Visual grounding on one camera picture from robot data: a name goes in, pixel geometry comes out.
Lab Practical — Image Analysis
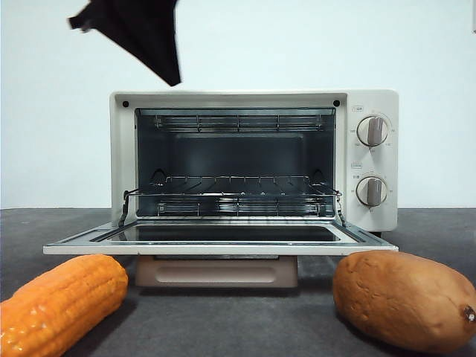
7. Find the glass oven door with handle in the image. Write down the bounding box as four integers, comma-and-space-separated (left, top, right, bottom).
42, 217, 399, 289

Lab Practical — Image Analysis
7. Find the cream Toshiba toaster oven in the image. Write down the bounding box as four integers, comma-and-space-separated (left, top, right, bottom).
109, 88, 399, 234

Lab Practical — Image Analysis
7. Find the large temperature knob with beige grip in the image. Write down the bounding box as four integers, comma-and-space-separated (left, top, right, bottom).
356, 115, 390, 147

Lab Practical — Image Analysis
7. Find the small timer knob with beige grip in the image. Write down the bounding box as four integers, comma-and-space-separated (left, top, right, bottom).
355, 175, 388, 207

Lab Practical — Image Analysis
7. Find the orange corn cob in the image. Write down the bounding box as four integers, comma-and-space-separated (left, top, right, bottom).
0, 254, 129, 357

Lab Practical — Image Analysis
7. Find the brown sweet potato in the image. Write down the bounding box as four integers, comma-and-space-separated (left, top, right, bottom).
332, 249, 476, 354

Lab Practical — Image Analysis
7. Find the wire heating element guard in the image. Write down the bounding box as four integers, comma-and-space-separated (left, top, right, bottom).
158, 200, 324, 217
155, 114, 321, 133

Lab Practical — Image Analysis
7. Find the wire oven rack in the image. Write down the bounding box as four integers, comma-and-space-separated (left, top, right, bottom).
124, 175, 341, 199

